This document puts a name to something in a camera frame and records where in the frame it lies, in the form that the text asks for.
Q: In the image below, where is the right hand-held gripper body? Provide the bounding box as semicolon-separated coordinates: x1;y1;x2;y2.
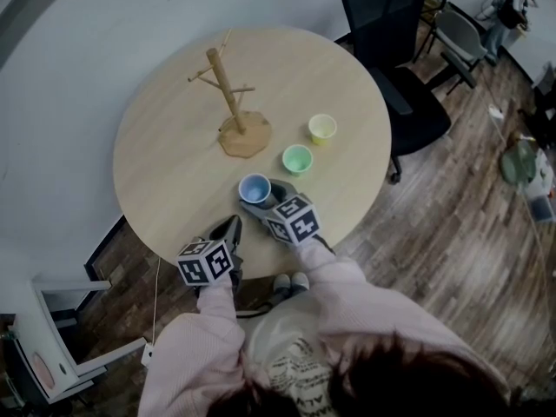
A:
259;192;338;256

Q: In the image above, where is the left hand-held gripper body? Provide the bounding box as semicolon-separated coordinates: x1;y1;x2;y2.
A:
175;235;244;299

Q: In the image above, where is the blue plastic cup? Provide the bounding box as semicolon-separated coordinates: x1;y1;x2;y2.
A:
237;172;273;206

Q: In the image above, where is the green plastic cup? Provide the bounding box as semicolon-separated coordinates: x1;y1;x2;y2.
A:
281;143;314;178

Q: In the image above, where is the wooden cup tree stand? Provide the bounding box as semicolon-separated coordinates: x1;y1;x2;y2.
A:
187;27;273;159

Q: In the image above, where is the yellow plastic cup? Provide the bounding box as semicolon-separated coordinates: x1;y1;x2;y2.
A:
308;113;338;145

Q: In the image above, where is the person's right forearm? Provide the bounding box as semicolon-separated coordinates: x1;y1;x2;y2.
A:
295;236;435;364

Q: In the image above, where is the person's left forearm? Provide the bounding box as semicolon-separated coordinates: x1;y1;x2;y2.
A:
147;281;247;407

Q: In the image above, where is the person's left shoe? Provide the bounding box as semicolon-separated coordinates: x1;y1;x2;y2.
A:
273;274;292;299

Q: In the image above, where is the person's torso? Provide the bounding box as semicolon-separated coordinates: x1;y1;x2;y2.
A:
241;293;348;417

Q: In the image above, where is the black mesh office chair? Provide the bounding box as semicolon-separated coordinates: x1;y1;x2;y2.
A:
334;0;452;185

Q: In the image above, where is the green floor fan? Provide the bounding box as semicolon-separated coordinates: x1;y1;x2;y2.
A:
501;139;539;186

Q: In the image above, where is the grey shell chair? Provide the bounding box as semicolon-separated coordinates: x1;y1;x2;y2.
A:
429;9;490;97

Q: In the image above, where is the clear storage box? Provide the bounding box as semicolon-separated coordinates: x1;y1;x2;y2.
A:
523;145;556;224

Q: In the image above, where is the black desk chair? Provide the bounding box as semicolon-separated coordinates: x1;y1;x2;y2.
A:
532;61;556;147

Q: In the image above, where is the white cable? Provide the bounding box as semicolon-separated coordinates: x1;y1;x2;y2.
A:
151;256;162;347

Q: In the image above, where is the white cabinet frame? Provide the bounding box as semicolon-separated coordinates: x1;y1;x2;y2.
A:
0;275;147;407

